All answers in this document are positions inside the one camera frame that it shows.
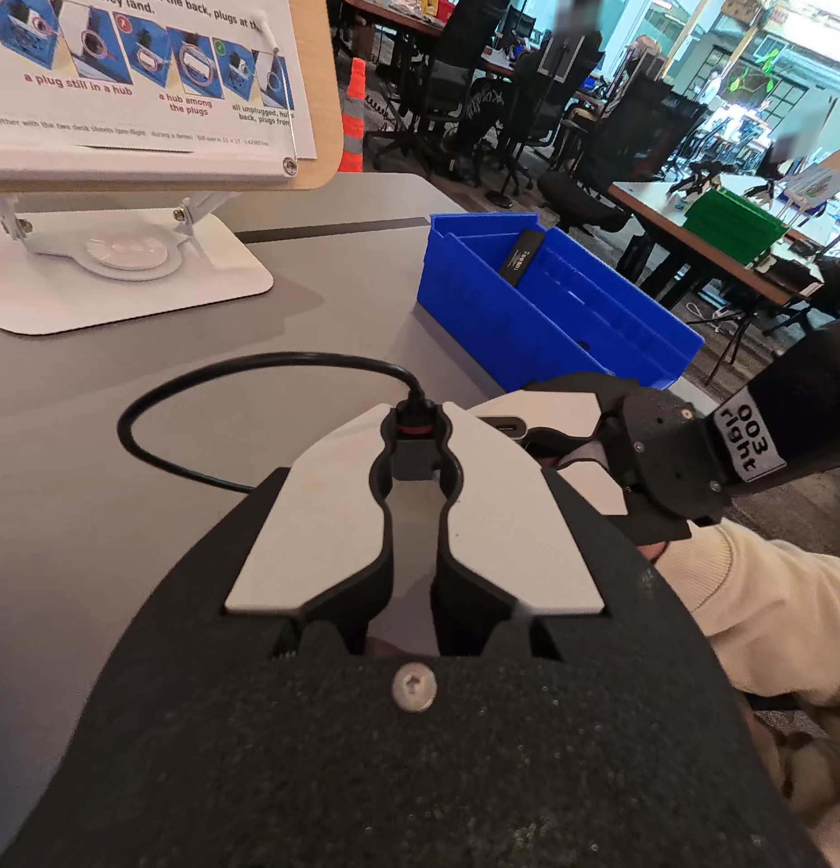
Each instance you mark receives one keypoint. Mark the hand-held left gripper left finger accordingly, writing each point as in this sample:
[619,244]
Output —
[305,536]

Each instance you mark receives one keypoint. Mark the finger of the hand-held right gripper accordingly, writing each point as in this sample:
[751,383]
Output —
[562,410]
[596,485]

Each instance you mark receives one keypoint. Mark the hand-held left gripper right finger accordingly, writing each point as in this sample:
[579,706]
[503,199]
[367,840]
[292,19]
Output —
[522,542]

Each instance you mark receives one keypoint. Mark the blue plastic bin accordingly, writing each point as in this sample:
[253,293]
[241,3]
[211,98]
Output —
[494,325]

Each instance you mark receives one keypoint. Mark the large dark grey hub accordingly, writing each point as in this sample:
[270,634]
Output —
[522,254]

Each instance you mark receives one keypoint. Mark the person's right forearm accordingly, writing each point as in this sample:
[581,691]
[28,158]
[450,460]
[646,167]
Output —
[786,610]

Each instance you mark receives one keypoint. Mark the wooden table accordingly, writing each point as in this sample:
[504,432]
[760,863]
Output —
[657,210]

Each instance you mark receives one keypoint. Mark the stack of green trays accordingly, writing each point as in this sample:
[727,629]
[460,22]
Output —
[732,224]

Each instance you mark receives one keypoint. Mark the black office chair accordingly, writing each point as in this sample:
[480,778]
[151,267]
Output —
[454,68]
[623,156]

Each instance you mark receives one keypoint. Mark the white and wooden book stand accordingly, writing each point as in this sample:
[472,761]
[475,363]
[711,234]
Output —
[121,298]

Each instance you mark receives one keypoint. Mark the wooden easel board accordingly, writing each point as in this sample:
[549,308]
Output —
[823,180]

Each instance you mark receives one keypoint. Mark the orange traffic cone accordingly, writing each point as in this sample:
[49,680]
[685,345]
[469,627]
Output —
[353,129]

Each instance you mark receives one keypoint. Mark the printed instruction sheet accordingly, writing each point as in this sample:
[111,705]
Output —
[155,129]

